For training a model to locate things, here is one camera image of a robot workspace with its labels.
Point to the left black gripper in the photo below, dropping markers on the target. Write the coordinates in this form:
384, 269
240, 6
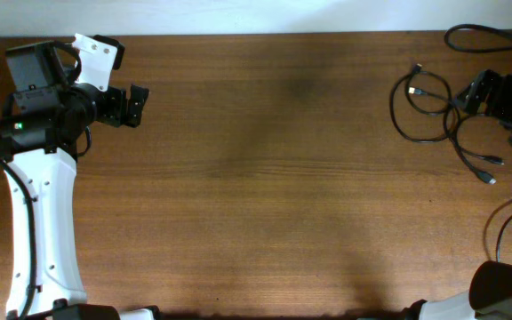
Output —
117, 116

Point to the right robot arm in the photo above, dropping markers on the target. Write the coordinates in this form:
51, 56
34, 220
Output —
489, 295

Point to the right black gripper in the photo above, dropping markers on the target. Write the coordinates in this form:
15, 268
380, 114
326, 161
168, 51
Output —
478, 90

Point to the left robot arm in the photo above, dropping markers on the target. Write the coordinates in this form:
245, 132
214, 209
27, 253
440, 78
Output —
61, 89

